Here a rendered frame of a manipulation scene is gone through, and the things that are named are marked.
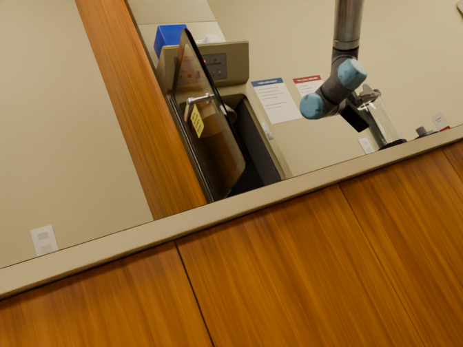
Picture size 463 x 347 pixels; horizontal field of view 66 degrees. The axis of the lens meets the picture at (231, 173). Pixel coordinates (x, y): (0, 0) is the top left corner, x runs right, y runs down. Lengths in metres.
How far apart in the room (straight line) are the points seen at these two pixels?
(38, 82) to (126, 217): 0.70
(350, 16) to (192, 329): 0.85
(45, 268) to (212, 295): 0.30
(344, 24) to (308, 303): 0.72
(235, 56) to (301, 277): 0.80
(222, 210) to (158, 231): 0.14
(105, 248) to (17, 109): 1.09
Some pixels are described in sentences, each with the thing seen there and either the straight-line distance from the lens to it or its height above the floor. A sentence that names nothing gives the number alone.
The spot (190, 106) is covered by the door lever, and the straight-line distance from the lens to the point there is 0.87.
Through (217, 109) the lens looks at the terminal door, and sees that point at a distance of 0.84.
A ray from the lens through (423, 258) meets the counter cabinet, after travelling 1.04.
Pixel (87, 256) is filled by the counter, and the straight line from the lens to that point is 0.66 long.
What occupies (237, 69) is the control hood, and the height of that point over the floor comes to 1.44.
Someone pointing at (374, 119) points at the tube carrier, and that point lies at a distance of 1.29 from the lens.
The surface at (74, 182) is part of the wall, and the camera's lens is 1.50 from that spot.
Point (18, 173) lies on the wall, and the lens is 1.53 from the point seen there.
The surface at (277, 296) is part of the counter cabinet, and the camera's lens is 0.77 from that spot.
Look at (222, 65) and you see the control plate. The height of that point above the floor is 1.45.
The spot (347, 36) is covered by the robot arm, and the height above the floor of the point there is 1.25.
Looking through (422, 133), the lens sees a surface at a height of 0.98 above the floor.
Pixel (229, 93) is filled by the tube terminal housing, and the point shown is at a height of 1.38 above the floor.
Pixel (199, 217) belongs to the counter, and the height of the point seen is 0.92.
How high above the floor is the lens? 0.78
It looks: 16 degrees up
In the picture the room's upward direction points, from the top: 24 degrees counter-clockwise
